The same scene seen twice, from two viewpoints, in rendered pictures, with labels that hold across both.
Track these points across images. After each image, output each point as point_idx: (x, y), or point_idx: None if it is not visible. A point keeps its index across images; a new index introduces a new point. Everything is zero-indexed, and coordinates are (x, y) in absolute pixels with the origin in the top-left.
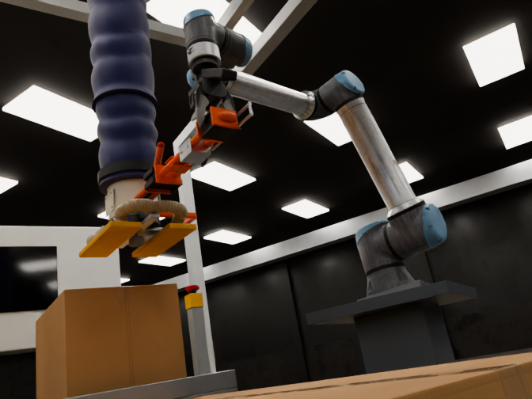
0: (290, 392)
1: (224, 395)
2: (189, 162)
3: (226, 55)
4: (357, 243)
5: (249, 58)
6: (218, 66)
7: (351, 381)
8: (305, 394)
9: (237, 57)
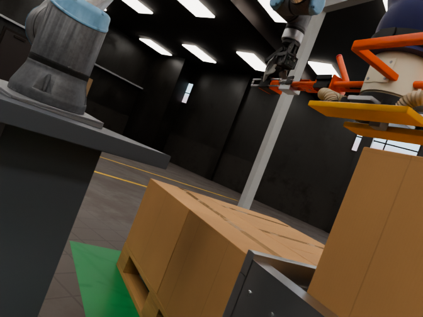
0: (211, 207)
1: (240, 237)
2: (293, 92)
3: (284, 17)
4: (104, 32)
5: (270, 7)
6: (283, 38)
7: (194, 199)
8: (210, 203)
9: (277, 13)
